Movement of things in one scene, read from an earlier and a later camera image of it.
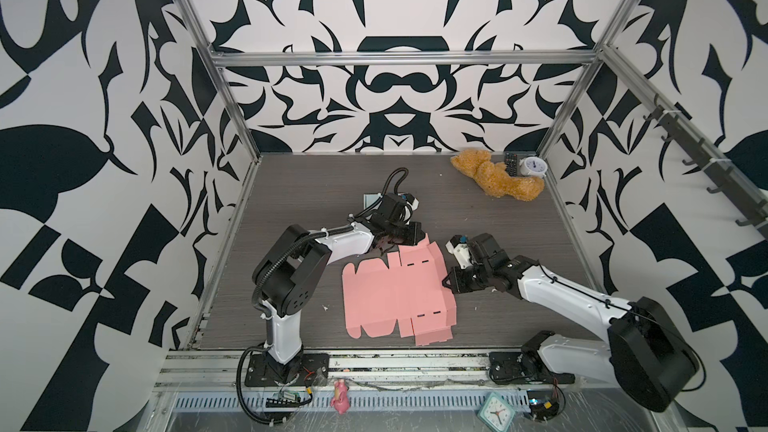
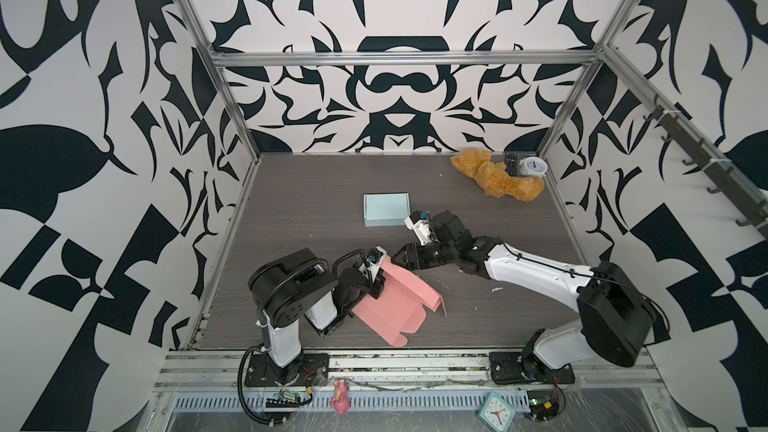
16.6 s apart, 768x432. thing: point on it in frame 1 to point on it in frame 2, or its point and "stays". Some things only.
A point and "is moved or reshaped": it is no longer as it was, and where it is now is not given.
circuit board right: (546, 405) stays
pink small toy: (341, 399) stays
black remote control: (511, 163) stays
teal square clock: (497, 412) stays
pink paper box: (410, 290) is moved or reshaped
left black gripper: (415, 238) to (376, 286)
